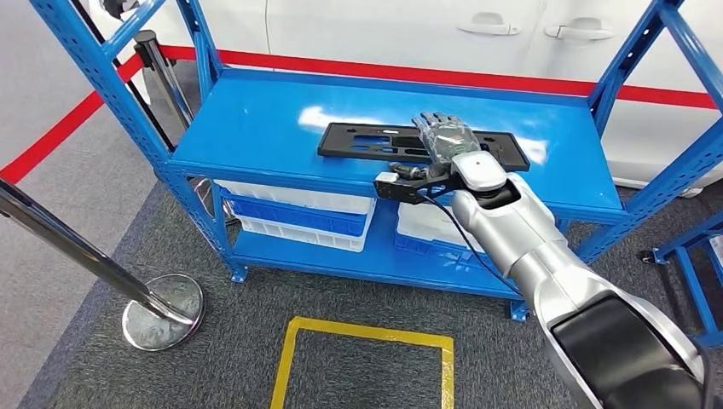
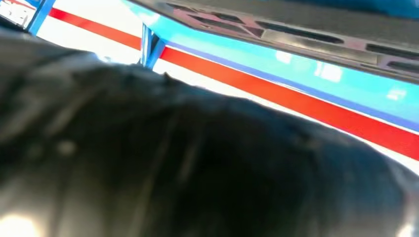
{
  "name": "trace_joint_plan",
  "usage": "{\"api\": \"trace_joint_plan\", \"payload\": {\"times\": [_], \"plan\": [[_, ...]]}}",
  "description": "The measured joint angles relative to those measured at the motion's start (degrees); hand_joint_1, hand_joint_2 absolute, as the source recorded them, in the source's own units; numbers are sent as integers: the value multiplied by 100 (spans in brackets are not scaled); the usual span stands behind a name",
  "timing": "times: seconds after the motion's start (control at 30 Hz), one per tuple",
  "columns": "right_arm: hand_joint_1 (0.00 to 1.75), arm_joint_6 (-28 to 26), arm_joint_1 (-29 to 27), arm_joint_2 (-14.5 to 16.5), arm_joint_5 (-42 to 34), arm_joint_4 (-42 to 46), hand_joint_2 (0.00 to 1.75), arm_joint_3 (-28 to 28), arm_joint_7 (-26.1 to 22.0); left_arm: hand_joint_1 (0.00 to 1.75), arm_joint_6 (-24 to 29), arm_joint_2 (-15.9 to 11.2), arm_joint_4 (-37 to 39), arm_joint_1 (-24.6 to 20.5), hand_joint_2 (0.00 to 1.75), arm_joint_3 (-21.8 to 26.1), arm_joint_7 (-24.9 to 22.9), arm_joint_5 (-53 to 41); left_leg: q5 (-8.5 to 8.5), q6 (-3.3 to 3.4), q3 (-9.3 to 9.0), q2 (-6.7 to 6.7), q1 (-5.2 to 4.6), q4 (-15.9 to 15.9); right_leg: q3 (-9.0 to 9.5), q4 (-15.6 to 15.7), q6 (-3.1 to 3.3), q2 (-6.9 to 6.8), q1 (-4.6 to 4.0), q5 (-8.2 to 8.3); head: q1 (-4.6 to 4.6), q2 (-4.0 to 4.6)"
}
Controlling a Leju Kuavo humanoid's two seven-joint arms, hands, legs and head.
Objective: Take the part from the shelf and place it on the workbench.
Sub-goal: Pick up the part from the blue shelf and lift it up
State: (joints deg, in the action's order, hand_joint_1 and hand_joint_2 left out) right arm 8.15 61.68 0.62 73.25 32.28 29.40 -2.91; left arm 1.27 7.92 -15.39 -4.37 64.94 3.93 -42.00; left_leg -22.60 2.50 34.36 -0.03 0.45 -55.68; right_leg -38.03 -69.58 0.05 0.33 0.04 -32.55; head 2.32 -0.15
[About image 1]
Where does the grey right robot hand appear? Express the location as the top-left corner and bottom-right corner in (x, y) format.
(390, 111), (483, 181)

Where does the long black plastic part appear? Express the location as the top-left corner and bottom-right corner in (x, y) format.
(317, 122), (531, 173)

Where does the blue metal shelf rack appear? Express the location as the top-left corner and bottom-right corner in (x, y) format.
(28, 0), (723, 323)

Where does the red barrier belt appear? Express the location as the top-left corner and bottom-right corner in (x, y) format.
(159, 44), (719, 111)
(0, 53), (145, 186)

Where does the white car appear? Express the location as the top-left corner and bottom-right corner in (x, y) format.
(84, 0), (723, 199)

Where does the blue plastic bin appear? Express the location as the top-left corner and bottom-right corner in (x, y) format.
(223, 192), (374, 239)

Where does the yellow floor tape square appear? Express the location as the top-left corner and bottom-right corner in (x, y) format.
(269, 315), (456, 409)

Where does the blue wheeled rack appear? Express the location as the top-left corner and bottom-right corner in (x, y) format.
(638, 211), (723, 349)

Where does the chrome stanchion with black head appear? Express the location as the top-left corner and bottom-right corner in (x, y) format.
(133, 29), (237, 228)

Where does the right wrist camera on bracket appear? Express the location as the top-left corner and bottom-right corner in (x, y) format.
(373, 170), (469, 205)

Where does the white car door handle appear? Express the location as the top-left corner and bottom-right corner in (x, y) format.
(545, 16), (616, 41)
(457, 12), (522, 37)

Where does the thin black stanchion post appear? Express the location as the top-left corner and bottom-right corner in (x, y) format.
(70, 0), (177, 153)

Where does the chrome stanchion post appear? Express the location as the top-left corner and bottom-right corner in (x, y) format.
(0, 177), (205, 352)

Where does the black elbow cable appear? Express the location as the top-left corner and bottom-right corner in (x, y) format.
(693, 338), (717, 409)

